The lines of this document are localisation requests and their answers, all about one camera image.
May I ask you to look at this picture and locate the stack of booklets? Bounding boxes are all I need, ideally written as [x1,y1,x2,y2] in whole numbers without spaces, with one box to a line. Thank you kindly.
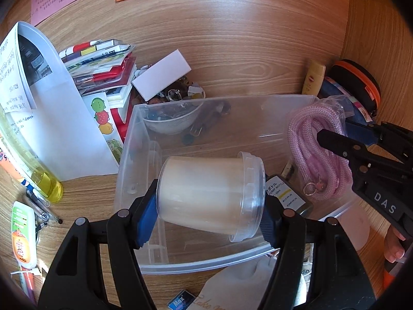
[58,38,138,123]

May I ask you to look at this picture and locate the orange sunscreen tube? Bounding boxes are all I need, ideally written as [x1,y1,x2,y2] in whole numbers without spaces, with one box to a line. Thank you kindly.
[0,149,33,190]

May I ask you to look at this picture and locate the clear plastic storage bin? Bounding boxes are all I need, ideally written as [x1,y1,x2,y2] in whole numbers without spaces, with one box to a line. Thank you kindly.
[113,94,359,276]

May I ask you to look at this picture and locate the pens and nail clipper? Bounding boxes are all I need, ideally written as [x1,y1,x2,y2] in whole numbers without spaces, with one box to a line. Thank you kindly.
[23,189,63,225]

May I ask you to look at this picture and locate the blue Max staples box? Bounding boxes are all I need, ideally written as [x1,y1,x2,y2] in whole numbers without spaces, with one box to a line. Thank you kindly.
[167,290,196,310]

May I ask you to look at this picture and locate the yellow-green spray bottle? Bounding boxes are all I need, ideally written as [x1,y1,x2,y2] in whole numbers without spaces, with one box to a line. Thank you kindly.
[1,108,64,203]

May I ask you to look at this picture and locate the orange marker pen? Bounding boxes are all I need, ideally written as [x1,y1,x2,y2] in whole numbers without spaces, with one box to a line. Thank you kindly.
[20,267,36,304]

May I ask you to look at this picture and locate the pink round kitchen timer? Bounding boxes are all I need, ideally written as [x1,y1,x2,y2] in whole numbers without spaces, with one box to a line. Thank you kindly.
[338,205,370,251]

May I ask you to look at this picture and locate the white small box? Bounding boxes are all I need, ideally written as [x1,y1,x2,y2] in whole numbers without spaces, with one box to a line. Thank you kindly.
[132,50,191,102]

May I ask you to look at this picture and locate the fruit sticker sheet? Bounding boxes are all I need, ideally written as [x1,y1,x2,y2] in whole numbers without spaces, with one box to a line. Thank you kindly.
[82,92,123,163]

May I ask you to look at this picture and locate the pink braided rope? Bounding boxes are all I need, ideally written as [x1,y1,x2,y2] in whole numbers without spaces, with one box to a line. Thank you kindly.
[287,104,354,202]

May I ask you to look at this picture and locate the white orange glue bottle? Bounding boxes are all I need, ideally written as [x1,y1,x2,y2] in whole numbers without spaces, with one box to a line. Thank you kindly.
[11,201,37,269]

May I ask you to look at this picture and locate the white drawstring cloth pouch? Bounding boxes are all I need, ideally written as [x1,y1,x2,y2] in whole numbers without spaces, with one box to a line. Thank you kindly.
[189,255,276,309]

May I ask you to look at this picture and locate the yellow lotion bottle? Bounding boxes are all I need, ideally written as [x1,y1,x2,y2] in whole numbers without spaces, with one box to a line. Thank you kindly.
[302,60,326,96]

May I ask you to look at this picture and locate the person right hand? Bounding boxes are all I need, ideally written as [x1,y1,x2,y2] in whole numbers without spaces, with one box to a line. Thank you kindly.
[384,225,405,263]

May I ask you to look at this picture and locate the white bowl of trinkets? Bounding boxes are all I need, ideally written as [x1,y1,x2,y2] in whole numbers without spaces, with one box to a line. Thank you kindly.
[140,79,206,135]

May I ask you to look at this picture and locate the dark spray bottle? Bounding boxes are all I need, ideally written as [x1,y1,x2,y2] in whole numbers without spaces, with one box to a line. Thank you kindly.
[265,175,314,217]

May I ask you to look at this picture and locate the black orange round case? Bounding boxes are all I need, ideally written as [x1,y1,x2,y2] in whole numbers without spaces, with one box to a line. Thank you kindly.
[326,59,382,117]

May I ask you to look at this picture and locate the white paper sheets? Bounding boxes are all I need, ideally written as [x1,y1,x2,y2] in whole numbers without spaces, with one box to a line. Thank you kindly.
[1,22,119,181]

